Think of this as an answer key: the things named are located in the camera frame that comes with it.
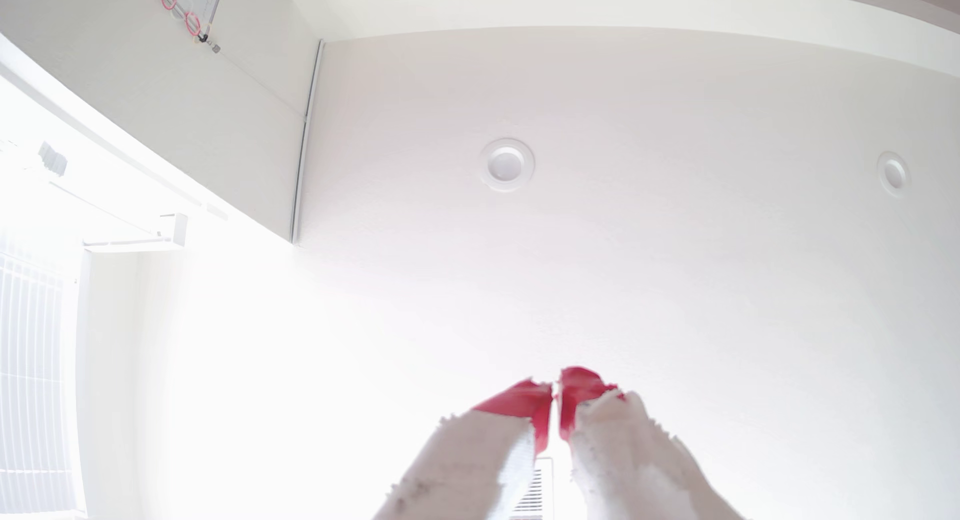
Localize white slatted air vent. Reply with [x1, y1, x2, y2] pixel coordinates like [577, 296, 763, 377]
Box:
[511, 457, 555, 520]

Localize white corner trim strip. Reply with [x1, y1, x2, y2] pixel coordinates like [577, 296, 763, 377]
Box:
[290, 40, 327, 244]

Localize round recessed ceiling light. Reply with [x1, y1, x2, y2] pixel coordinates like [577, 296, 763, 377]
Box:
[480, 137, 536, 193]
[876, 151, 912, 198]

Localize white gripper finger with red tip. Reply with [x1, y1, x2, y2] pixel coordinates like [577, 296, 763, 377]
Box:
[372, 379, 555, 520]
[558, 367, 747, 520]

